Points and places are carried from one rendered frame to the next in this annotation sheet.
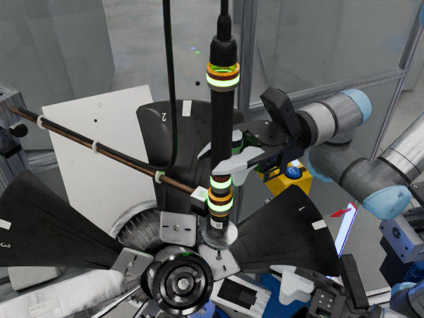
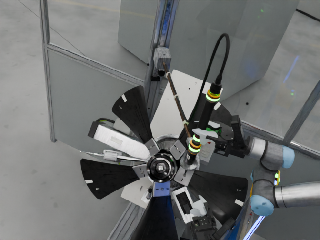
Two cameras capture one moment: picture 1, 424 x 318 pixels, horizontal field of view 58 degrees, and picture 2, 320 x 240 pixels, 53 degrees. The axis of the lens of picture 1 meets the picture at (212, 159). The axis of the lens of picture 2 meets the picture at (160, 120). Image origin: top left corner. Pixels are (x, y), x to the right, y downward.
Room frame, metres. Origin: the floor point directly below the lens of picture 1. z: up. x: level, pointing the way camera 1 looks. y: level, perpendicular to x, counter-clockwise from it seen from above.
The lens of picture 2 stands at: (-0.30, -0.43, 2.22)
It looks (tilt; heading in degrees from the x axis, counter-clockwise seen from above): 42 degrees down; 39
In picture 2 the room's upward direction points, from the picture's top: 13 degrees clockwise
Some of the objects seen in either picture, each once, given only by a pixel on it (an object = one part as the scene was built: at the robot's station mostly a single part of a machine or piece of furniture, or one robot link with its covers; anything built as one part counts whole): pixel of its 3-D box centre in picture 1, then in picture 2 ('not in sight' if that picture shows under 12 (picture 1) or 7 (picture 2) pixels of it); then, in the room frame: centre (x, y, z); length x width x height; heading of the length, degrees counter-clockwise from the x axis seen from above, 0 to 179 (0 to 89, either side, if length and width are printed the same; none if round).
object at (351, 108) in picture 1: (339, 114); (275, 155); (0.62, -0.25, 1.44); 0.11 x 0.08 x 0.09; 123
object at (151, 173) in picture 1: (95, 147); (175, 97); (0.62, 0.25, 1.35); 0.54 x 0.01 x 0.01; 58
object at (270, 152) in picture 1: (262, 151); (218, 137); (0.47, -0.08, 1.46); 0.09 x 0.05 x 0.02; 132
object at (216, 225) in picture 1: (221, 157); (201, 127); (0.46, -0.01, 1.46); 0.04 x 0.04 x 0.46
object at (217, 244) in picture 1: (215, 217); (190, 154); (0.46, -0.01, 1.31); 0.09 x 0.07 x 0.10; 58
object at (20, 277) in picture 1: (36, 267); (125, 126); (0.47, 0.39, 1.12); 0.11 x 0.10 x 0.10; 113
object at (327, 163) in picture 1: (333, 157); (264, 175); (0.60, -0.25, 1.34); 0.11 x 0.08 x 0.11; 30
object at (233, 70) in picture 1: (223, 75); (213, 95); (0.46, -0.01, 1.61); 0.04 x 0.04 x 0.03
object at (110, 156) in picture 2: not in sight; (111, 156); (0.33, 0.31, 1.08); 0.07 x 0.04 x 0.06; 124
